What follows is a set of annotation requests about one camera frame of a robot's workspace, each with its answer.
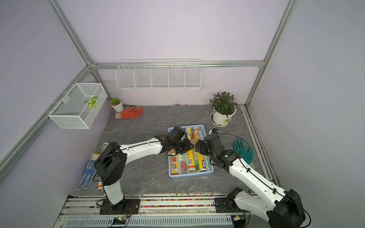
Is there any green leaf toy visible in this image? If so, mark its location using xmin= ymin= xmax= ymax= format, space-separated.
xmin=84 ymin=96 xmax=100 ymax=110

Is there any white green wrap roll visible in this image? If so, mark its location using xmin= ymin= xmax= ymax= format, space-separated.
xmin=205 ymin=158 xmax=212 ymax=171

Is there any yellow red wrap roll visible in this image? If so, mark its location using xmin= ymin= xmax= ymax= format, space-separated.
xmin=170 ymin=150 xmax=179 ymax=175

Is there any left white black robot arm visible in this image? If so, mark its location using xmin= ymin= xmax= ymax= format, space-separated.
xmin=94 ymin=126 xmax=194 ymax=206

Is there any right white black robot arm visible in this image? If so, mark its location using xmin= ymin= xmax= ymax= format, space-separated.
xmin=195 ymin=134 xmax=308 ymax=228

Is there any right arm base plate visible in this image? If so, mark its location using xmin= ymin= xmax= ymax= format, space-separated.
xmin=213 ymin=197 xmax=247 ymax=213

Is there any blue patterned cloth glove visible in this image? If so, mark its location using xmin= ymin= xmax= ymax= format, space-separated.
xmin=77 ymin=153 xmax=100 ymax=190

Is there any red rubber glove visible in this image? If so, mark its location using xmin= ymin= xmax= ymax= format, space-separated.
xmin=115 ymin=107 xmax=143 ymax=119

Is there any white slotted cable duct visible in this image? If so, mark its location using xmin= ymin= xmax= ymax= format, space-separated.
xmin=61 ymin=215 xmax=233 ymax=228

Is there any light blue plastic basket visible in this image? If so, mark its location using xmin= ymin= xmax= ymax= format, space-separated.
xmin=169 ymin=124 xmax=214 ymax=179

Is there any white mesh wall basket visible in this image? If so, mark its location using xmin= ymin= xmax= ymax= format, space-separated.
xmin=48 ymin=83 xmax=107 ymax=129

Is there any large potted green plant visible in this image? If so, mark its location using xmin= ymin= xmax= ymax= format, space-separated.
xmin=210 ymin=92 xmax=238 ymax=126

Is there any small potted succulent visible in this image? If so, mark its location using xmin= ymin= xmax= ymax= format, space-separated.
xmin=109 ymin=97 xmax=124 ymax=113

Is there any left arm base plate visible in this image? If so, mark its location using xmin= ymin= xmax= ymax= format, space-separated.
xmin=99 ymin=199 xmax=141 ymax=215

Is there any green grape wrap roll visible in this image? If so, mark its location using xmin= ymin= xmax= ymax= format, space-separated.
xmin=178 ymin=154 xmax=187 ymax=175

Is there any white wire wall shelf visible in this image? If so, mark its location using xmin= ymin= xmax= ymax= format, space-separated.
xmin=116 ymin=59 xmax=202 ymax=90

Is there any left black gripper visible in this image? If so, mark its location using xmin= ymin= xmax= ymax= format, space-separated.
xmin=172 ymin=138 xmax=195 ymax=154

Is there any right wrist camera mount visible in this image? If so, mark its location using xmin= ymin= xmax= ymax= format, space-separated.
xmin=209 ymin=128 xmax=219 ymax=135

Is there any green rubber glove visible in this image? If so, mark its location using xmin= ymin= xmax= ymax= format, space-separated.
xmin=233 ymin=139 xmax=254 ymax=164

